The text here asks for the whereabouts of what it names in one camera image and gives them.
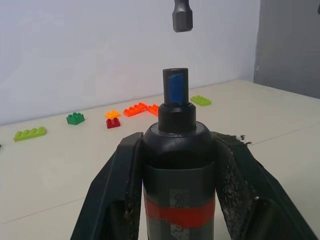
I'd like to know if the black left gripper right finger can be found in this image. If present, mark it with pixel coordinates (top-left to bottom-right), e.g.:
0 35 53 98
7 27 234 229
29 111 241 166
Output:
212 132 320 240

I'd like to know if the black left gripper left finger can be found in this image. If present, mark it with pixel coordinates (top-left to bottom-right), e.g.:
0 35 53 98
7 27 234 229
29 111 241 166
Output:
70 132 144 240

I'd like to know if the grey metal screwdriver bit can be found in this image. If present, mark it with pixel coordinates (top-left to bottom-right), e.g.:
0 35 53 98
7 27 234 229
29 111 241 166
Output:
171 0 194 33

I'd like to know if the red toy brick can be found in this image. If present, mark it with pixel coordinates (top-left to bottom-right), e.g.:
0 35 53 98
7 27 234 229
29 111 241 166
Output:
106 117 122 130

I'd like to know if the yellow toy brick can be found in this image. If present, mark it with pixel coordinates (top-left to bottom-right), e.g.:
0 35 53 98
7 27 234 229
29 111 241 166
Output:
104 109 122 120

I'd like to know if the dark green toy brick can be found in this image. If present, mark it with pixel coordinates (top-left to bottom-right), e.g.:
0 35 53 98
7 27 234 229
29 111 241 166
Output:
66 112 85 126

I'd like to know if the long orange toy brick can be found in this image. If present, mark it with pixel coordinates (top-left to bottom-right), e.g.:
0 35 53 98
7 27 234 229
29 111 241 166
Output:
123 101 148 118

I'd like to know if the short orange toy brick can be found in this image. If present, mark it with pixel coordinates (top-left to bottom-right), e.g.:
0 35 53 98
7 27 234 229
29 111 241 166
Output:
146 104 160 117

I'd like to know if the long lime green toy brick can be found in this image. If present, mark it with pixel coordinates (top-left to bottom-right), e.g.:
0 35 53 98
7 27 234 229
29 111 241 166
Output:
13 126 48 143

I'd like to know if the short lime green toy brick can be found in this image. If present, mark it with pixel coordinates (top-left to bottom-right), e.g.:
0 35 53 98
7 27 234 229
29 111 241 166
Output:
190 95 212 107

